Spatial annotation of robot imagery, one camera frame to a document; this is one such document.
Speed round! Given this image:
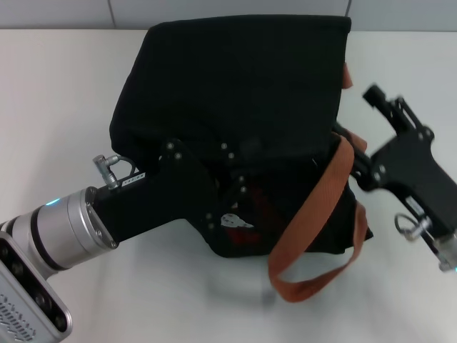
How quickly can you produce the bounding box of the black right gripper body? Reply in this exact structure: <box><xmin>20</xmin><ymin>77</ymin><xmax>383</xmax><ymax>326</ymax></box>
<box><xmin>363</xmin><ymin>125</ymin><xmax>457</xmax><ymax>241</ymax></box>

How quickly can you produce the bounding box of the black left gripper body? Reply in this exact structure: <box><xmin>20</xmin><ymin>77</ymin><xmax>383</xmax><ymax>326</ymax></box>
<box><xmin>89</xmin><ymin>137</ymin><xmax>222</xmax><ymax>248</ymax></box>

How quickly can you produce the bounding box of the black fabric food bag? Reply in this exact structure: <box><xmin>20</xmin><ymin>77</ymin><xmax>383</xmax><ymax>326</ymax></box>
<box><xmin>109</xmin><ymin>16</ymin><xmax>374</xmax><ymax>260</ymax></box>

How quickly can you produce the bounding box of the brown fabric bag strap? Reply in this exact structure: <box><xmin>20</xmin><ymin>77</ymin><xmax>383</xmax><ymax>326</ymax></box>
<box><xmin>333</xmin><ymin>61</ymin><xmax>368</xmax><ymax>154</ymax></box>
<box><xmin>267</xmin><ymin>136</ymin><xmax>368</xmax><ymax>294</ymax></box>

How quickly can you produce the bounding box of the silver right gripper connector cable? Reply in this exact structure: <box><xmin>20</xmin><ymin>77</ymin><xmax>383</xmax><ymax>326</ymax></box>
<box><xmin>394</xmin><ymin>212</ymin><xmax>435</xmax><ymax>244</ymax></box>

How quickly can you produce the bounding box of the silver gripper connector cable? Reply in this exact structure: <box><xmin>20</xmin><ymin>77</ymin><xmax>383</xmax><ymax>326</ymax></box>
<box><xmin>394</xmin><ymin>212</ymin><xmax>435</xmax><ymax>244</ymax></box>
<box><xmin>91</xmin><ymin>153</ymin><xmax>144</xmax><ymax>189</ymax></box>

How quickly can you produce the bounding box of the silver left gripper connector cable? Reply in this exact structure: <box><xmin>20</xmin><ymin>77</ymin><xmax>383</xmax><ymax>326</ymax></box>
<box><xmin>91</xmin><ymin>153</ymin><xmax>144</xmax><ymax>189</ymax></box>

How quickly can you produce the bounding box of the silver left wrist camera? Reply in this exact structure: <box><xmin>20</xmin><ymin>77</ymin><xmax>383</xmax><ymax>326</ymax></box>
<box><xmin>0</xmin><ymin>230</ymin><xmax>75</xmax><ymax>343</ymax></box>

